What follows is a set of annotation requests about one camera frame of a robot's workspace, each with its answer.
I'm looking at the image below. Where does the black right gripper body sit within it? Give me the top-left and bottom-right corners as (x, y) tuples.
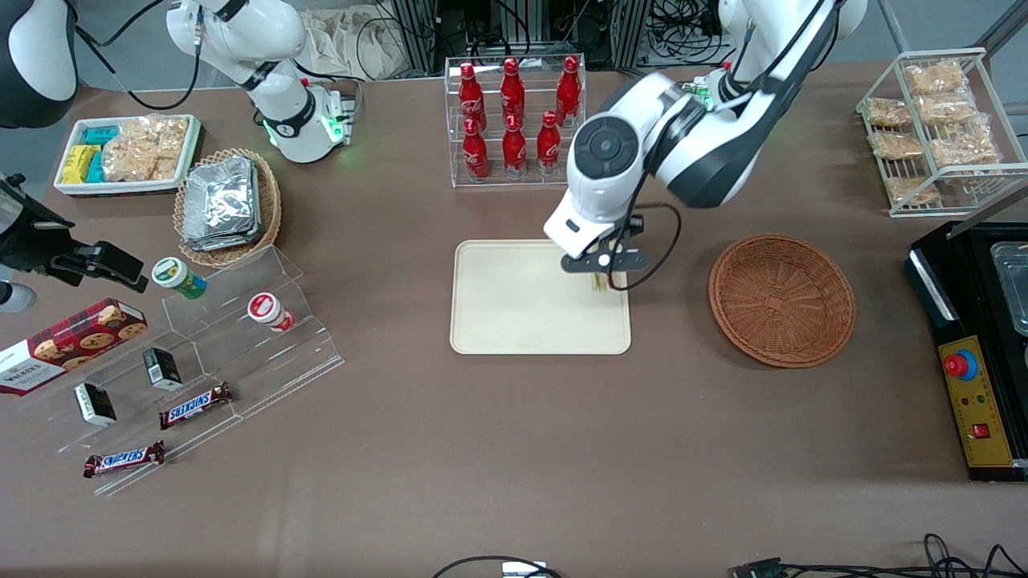
(0, 173), (75, 275)

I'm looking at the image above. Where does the white rectangular snack tray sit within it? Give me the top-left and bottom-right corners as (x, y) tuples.
(53, 114), (204, 198)

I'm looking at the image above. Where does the beige plastic tray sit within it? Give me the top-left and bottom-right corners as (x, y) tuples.
(450, 239), (632, 356)

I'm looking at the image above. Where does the tan oval wicker basket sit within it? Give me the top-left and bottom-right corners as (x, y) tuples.
(173, 148), (284, 269)

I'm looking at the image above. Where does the brown round wicker basket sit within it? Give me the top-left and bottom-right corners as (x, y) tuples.
(708, 233), (857, 369)

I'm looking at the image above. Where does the green lidded snack cup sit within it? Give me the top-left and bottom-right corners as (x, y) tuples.
(152, 256), (209, 301)

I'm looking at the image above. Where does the clear acrylic bottle rack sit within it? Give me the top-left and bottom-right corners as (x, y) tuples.
(444, 54), (587, 189)

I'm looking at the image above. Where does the yellow snack packet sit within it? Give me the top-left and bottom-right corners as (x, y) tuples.
(61, 144), (102, 185)

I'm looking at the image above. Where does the red cola bottle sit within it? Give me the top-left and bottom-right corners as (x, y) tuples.
(556, 55), (581, 128)
(459, 62), (487, 133)
(502, 115), (528, 179)
(500, 57), (526, 129)
(536, 111), (561, 177)
(463, 118), (491, 182)

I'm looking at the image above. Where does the red tartan cookie box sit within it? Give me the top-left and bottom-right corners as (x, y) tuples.
(0, 298), (150, 397)

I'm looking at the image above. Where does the small black box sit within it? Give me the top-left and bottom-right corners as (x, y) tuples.
(142, 346), (183, 392)
(74, 381), (118, 427)

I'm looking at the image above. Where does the clear bag of crackers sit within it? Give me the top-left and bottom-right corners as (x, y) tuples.
(101, 114), (190, 183)

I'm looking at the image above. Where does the silver foil packet stack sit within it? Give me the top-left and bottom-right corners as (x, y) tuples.
(181, 156), (263, 252)

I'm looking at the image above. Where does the clear acrylic stepped stand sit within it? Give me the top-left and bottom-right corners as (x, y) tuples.
(22, 245), (346, 498)

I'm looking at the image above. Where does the red lidded snack cup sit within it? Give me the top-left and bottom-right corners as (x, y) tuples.
(247, 292), (296, 333)

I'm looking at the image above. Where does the snickers chocolate bar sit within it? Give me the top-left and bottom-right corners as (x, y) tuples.
(83, 439), (167, 480)
(157, 381), (235, 431)

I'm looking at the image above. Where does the beige cloth bag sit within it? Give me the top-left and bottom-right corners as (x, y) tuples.
(304, 6), (412, 82)

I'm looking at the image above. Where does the clear bag of snacks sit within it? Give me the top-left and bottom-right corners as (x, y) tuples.
(885, 176), (942, 207)
(867, 97), (914, 128)
(929, 120), (1002, 169)
(869, 130), (925, 161)
(904, 59), (969, 97)
(916, 94), (978, 127)

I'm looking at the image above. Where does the black appliance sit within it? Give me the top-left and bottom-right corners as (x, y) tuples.
(906, 220), (1028, 483)

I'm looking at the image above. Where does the clear glass container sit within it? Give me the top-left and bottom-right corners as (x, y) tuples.
(989, 240), (1028, 338)

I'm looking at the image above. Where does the yellow control panel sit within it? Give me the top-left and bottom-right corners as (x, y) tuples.
(937, 335), (1015, 469)

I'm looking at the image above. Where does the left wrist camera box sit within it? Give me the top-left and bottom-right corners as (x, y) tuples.
(560, 246), (649, 275)

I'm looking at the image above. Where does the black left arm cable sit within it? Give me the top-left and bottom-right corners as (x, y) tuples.
(605, 0), (840, 292)

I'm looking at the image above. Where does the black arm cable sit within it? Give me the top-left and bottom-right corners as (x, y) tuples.
(605, 0), (840, 292)
(74, 0), (203, 112)

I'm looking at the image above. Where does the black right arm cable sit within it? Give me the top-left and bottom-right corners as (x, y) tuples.
(74, 0), (203, 112)

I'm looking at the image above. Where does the white wire rack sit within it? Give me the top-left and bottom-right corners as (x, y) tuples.
(855, 47), (1028, 218)

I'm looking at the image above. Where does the black cable with white plug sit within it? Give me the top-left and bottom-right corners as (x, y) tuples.
(431, 555), (564, 578)

